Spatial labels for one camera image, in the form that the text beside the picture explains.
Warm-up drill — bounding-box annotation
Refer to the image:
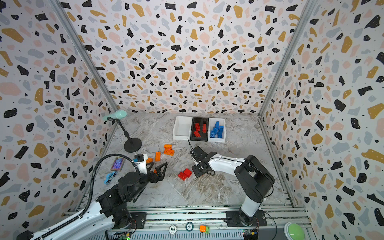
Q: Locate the white bin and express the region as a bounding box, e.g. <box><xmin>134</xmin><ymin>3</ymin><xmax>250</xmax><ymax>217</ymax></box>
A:
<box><xmin>173</xmin><ymin>116</ymin><xmax>193</xmax><ymax>141</ymax></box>
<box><xmin>208</xmin><ymin>118</ymin><xmax>227</xmax><ymax>143</ymax></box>

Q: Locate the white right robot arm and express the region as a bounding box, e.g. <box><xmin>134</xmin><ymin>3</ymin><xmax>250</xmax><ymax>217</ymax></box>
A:
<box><xmin>190</xmin><ymin>146</ymin><xmax>275</xmax><ymax>225</ymax></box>

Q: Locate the white right bin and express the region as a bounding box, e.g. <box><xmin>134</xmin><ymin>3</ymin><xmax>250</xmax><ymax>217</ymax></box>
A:
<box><xmin>208</xmin><ymin>118</ymin><xmax>227</xmax><ymax>143</ymax></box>

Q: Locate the black middle bin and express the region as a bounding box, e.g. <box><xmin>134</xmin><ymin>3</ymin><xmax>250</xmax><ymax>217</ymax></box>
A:
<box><xmin>190</xmin><ymin>117</ymin><xmax>209</xmax><ymax>142</ymax></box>

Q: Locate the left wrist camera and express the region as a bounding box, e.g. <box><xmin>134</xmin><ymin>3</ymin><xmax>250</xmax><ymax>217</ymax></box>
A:
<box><xmin>134</xmin><ymin>154</ymin><xmax>148</xmax><ymax>175</ymax></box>

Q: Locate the aluminium rail base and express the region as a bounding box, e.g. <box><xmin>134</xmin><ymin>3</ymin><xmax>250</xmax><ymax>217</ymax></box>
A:
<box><xmin>71</xmin><ymin>205</ymin><xmax>316</xmax><ymax>240</ymax></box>

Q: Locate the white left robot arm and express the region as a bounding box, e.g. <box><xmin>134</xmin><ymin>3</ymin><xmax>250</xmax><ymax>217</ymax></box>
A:
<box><xmin>17</xmin><ymin>163</ymin><xmax>168</xmax><ymax>240</ymax></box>

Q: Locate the green round button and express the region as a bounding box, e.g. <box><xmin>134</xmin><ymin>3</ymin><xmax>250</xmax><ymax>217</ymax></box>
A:
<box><xmin>284</xmin><ymin>222</ymin><xmax>305</xmax><ymax>240</ymax></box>

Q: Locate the black corrugated cable hose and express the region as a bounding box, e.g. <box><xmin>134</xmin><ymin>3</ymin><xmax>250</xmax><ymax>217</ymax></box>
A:
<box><xmin>29</xmin><ymin>153</ymin><xmax>142</xmax><ymax>240</ymax></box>

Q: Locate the orange small cube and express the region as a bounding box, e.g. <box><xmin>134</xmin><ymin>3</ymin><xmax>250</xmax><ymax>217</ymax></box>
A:
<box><xmin>199</xmin><ymin>225</ymin><xmax>210</xmax><ymax>234</ymax></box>

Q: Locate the white left bin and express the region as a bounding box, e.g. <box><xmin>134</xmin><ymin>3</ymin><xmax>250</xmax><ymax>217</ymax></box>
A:
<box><xmin>173</xmin><ymin>116</ymin><xmax>193</xmax><ymax>141</ymax></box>

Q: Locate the purple patterned card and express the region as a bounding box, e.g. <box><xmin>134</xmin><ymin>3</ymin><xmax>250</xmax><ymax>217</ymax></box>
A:
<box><xmin>111</xmin><ymin>158</ymin><xmax>125</xmax><ymax>172</ymax></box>

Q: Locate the blue toy car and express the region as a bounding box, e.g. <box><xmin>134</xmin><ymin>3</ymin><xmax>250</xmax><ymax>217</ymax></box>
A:
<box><xmin>104</xmin><ymin>171</ymin><xmax>117</xmax><ymax>185</ymax></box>

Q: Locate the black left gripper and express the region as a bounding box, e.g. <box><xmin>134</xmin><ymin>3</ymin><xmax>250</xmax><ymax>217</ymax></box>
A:
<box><xmin>130</xmin><ymin>161</ymin><xmax>169</xmax><ymax>201</ymax></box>

